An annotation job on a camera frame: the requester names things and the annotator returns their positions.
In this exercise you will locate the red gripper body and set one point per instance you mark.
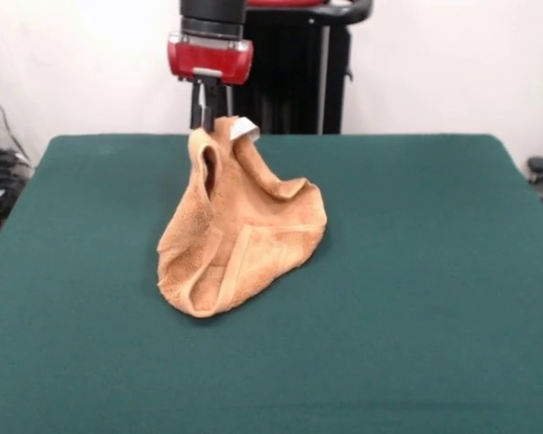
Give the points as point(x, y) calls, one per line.
point(208, 61)

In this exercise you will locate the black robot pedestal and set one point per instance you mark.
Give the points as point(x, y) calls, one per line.
point(298, 72)

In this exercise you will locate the orange terry towel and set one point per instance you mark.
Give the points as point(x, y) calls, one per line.
point(249, 239)

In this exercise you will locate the dark green table cloth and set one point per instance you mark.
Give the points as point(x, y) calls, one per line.
point(412, 294)

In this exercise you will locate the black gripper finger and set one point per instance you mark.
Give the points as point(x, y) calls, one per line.
point(216, 101)
point(196, 108)

